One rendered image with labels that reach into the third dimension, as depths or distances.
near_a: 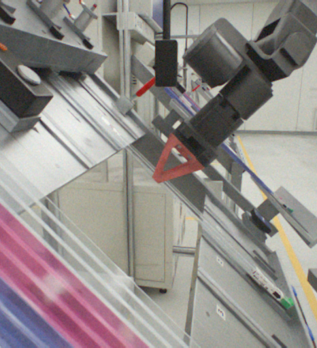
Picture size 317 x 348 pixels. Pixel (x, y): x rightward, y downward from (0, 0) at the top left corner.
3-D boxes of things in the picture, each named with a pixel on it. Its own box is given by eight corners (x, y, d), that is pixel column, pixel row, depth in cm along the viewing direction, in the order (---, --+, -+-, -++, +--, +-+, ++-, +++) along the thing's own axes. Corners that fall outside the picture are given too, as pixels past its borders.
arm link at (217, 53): (315, 45, 41) (272, 62, 49) (260, -27, 37) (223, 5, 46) (263, 113, 39) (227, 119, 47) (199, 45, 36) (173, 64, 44)
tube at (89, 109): (284, 303, 51) (290, 300, 51) (286, 309, 50) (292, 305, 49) (58, 81, 48) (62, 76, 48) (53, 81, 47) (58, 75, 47)
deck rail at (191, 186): (252, 268, 71) (273, 251, 69) (252, 272, 69) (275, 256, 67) (24, 39, 68) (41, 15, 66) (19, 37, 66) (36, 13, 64)
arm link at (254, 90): (285, 94, 41) (271, 86, 46) (251, 54, 39) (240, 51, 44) (244, 131, 43) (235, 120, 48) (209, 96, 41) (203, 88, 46)
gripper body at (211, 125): (174, 131, 41) (215, 90, 39) (181, 124, 51) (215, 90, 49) (208, 166, 42) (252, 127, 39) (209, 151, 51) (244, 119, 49)
